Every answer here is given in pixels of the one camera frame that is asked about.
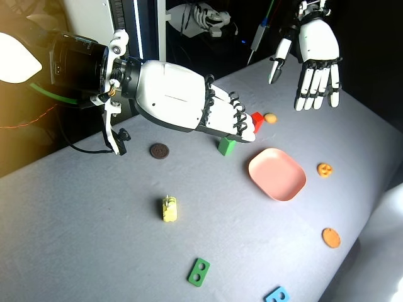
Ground dark chocolate sandwich cookie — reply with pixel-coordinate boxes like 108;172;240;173
149;143;170;160

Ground red block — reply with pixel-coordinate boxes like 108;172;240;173
251;111;265;134

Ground thin green cable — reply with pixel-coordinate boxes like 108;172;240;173
263;0;276;23

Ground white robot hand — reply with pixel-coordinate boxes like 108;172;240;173
268;18;343;111
134;59;257;144

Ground thin red wire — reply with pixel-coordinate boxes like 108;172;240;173
0;103;59;130

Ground yellow toy car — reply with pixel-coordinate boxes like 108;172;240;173
161;194;178;223

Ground white cabinet with black strips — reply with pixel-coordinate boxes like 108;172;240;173
62;0;168;64

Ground orange toy pretzel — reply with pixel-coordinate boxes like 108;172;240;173
316;162;334;178

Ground blue two-hole block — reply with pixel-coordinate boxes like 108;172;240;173
263;286;291;302

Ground grey table cloth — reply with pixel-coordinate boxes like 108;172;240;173
0;58;403;302

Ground round orange toy biscuit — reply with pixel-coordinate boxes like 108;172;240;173
321;227;342;249

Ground grey cable adapter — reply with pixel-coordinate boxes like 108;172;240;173
247;18;271;65

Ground green two-hole block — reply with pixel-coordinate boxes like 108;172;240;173
187;257;211;288

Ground pink plastic plate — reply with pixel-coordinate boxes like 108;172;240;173
247;147;307;202

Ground spare white robot hand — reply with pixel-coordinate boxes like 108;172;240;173
166;2;231;39

